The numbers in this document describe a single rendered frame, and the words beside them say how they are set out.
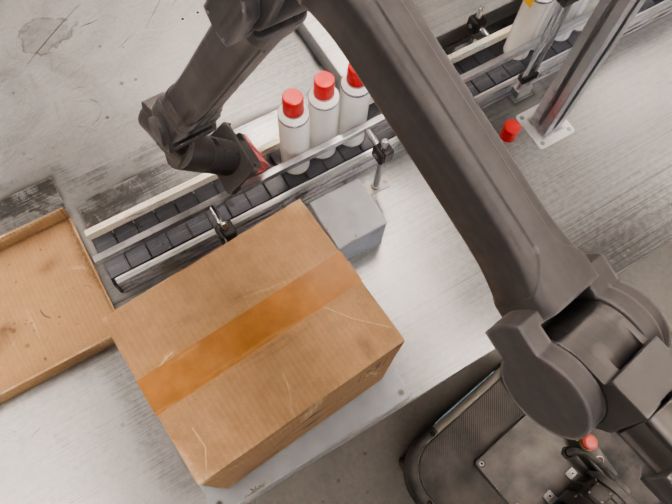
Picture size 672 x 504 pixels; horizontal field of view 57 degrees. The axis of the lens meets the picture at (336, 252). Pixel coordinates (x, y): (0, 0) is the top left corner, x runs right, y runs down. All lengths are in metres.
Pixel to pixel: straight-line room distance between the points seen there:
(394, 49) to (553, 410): 0.28
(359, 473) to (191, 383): 1.16
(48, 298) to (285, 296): 0.52
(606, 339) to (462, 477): 1.24
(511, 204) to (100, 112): 1.01
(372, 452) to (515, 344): 1.46
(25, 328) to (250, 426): 0.54
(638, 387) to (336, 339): 0.42
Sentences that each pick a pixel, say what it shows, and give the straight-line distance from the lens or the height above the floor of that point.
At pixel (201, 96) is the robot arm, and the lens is 0.76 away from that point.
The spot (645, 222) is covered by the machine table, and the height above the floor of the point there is 0.83.
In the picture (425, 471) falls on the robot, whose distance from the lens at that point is 1.67.
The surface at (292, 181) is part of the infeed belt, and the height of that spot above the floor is 0.88.
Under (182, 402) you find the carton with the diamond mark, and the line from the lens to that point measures 0.79.
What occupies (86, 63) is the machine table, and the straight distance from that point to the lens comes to 1.42.
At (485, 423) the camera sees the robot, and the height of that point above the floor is 0.24.
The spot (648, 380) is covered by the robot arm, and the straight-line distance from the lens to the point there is 0.47.
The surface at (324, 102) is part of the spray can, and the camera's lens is 1.02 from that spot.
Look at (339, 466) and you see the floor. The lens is 1.89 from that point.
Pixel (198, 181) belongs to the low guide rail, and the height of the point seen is 0.91.
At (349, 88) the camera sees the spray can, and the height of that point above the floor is 1.05.
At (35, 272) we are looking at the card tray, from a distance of 1.22.
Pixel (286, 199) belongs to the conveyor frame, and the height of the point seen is 0.87.
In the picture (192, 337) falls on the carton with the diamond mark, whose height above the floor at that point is 1.12.
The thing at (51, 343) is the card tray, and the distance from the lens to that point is 1.17.
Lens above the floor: 1.89
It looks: 68 degrees down
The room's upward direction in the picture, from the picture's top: 6 degrees clockwise
